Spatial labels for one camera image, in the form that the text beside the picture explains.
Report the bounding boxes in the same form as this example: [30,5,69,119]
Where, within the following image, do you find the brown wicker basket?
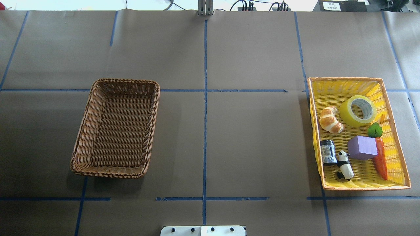
[70,78,160,179]

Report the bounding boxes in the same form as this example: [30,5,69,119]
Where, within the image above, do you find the toy panda figure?
[336,150,354,181]

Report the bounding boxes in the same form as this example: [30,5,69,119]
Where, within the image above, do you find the toy carrot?
[367,122,388,180]

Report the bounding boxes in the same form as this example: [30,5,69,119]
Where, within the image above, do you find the aluminium frame post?
[198,0,214,16]

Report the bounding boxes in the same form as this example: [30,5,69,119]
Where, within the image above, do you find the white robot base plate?
[160,225,247,236]

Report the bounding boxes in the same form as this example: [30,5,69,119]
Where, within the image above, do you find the purple foam block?
[347,136,378,160]

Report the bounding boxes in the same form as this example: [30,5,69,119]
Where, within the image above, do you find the toy croissant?
[319,107,345,134]

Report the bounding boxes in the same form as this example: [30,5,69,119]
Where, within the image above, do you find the small black jar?
[320,140,338,166]

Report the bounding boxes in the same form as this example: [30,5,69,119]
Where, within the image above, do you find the black power adapter box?
[312,0,367,12]

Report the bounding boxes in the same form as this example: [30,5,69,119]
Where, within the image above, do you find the yellow tape roll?
[339,95,377,127]

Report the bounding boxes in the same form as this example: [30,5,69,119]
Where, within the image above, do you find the yellow woven basket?
[307,77,411,191]

